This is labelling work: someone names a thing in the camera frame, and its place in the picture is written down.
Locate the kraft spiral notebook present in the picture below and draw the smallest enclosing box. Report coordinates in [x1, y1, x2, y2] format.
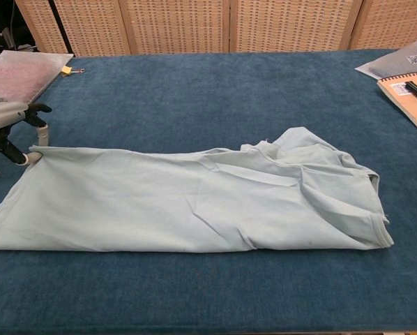
[376, 69, 417, 131]

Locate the wooden woven folding screen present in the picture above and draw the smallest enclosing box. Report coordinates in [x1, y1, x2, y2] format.
[15, 0, 417, 57]

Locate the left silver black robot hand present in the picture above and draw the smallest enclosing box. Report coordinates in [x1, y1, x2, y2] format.
[0, 100, 52, 165]

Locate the blue carpet table cover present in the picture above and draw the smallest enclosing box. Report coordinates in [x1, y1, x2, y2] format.
[0, 48, 417, 335]

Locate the pale green T-shirt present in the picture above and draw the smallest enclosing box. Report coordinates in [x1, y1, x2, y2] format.
[0, 126, 395, 253]

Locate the grey frosted bag QR label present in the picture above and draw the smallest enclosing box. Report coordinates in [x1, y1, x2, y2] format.
[354, 47, 417, 80]

